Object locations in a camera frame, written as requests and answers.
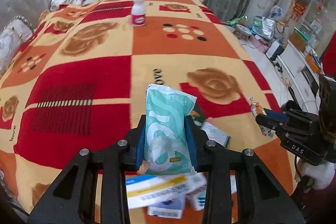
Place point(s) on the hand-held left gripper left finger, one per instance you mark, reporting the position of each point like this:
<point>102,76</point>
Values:
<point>140,145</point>

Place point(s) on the white bottle pink label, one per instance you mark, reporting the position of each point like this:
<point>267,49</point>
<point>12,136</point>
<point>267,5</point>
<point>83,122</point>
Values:
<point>138,14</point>

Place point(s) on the orange box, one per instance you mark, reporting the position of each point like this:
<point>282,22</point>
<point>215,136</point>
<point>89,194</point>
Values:
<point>298,39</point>

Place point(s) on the red gold hanging decoration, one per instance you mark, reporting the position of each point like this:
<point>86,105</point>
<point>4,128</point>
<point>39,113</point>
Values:
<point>299,10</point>

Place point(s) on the green foil packet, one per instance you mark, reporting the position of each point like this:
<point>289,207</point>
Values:
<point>237,21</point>

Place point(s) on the white cabinet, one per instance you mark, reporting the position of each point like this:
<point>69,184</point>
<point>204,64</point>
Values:
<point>296,64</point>

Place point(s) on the blue striped white packet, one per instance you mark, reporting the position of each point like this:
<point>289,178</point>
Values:
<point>199,200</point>

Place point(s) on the white fringed pillow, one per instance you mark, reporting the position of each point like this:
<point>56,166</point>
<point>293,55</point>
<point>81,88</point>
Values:
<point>13,40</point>

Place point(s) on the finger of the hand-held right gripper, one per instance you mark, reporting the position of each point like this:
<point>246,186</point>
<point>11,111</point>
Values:
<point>270,125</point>
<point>275,115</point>

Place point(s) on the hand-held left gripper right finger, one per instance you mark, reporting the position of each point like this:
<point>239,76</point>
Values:
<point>190,145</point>

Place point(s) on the green white box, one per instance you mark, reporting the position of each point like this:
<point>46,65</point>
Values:
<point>215,133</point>

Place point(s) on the white yellow medicine box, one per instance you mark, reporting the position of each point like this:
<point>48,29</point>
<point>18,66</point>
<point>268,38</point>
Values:
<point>157,187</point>

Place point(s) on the silver foil bag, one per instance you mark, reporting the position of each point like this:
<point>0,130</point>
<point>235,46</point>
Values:
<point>265,27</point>

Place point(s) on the white blue plastic bag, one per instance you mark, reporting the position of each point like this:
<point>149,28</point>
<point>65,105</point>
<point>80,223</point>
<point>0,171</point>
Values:
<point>276,12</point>

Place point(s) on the orange clear snack wrapper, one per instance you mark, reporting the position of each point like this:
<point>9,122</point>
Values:
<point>256,108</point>

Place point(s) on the blue box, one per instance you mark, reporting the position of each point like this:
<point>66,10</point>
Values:
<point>165,207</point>

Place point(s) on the small wooden stool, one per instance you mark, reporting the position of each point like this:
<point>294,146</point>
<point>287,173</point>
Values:
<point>242,31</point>

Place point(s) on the red orange printed blanket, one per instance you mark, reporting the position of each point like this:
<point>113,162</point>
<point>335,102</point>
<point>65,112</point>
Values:
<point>105,77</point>

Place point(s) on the teal tissue packet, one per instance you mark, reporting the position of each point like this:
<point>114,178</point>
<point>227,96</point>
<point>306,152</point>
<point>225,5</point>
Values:
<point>168,119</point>

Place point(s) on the white dark box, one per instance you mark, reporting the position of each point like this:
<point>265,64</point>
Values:
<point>275,50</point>

